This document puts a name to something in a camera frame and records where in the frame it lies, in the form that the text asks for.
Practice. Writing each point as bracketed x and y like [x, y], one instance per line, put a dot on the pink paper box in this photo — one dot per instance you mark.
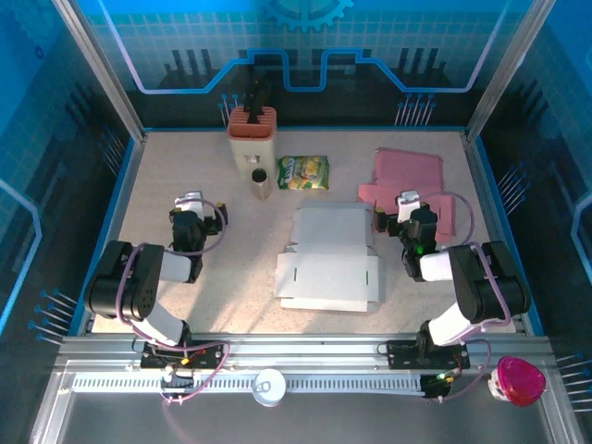
[407, 168]

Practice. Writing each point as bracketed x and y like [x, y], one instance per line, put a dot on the white paper box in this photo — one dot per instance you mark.
[328, 259]

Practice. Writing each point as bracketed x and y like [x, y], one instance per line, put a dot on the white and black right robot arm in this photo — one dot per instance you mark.
[481, 291]

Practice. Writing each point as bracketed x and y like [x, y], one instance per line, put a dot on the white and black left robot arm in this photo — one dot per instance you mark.
[143, 296]

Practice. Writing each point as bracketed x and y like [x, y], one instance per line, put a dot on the small dark-lidded jar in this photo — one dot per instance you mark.
[260, 185]

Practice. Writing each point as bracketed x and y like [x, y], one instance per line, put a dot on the beige knife block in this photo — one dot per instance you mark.
[252, 148]

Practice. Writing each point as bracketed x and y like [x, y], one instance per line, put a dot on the green yellow snack bag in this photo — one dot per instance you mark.
[303, 172]

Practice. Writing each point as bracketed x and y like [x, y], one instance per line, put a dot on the silver tin can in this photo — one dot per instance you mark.
[269, 387]

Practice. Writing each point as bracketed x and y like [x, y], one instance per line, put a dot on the pink lidded container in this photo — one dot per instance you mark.
[520, 381]

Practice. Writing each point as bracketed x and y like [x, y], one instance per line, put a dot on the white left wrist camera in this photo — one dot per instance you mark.
[188, 202]

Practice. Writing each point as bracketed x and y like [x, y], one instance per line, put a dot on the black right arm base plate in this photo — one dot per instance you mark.
[402, 355]

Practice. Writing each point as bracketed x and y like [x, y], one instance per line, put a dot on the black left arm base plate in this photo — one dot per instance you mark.
[210, 355]

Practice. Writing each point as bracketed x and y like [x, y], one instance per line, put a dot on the aluminium mounting rail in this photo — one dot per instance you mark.
[305, 351]

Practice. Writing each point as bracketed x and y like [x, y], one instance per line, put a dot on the aluminium frame post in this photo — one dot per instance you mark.
[508, 69]
[104, 69]

